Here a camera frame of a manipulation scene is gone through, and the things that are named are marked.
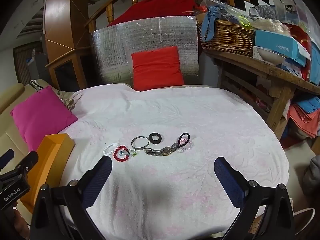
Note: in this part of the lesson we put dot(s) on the light blue fashion box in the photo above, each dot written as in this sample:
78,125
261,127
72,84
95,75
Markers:
282,44

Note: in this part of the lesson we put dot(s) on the small red cushion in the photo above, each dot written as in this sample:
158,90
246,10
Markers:
157,68

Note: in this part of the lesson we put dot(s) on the orange cardboard box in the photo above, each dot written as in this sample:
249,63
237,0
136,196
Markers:
53,153

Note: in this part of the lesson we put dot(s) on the silver bangle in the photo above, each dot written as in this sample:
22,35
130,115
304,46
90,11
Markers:
134,146

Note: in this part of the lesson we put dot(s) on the black fabric ring band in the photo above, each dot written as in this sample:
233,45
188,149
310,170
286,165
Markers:
155,138

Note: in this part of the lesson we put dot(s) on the silver gold wristwatch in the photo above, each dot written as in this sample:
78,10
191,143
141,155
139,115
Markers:
162,152

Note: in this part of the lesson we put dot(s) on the wooden table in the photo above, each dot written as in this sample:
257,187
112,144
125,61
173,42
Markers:
234,73

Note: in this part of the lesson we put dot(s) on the blue cloth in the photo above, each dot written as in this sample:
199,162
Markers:
215,12

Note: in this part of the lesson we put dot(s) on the wicker basket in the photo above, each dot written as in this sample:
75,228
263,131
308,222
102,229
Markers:
229,37

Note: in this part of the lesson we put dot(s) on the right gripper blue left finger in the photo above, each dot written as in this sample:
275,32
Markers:
93,181

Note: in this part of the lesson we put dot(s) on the beige leather sofa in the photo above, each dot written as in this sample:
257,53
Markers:
10,136

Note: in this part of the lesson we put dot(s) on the magenta pillow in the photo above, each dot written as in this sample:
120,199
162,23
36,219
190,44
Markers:
42,114

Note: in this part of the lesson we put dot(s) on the patterned grey fabric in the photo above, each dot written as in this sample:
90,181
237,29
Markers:
68,100

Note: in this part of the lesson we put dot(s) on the white bowl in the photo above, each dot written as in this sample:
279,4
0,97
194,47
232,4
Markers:
270,57

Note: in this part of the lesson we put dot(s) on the silver foil insulation panel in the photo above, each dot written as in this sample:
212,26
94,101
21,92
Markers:
114,45

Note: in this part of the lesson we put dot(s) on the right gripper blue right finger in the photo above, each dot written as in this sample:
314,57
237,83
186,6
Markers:
232,182

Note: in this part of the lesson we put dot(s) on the large red cushion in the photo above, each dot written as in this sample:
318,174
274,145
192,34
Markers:
156,8

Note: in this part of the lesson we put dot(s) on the white pink textured blanket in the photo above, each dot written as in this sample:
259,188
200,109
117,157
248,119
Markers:
177,196

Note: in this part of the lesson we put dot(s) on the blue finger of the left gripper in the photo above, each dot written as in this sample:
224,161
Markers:
23,167
6,158

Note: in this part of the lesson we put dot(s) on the folded coral blue cloths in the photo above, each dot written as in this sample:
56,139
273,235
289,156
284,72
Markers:
305,114

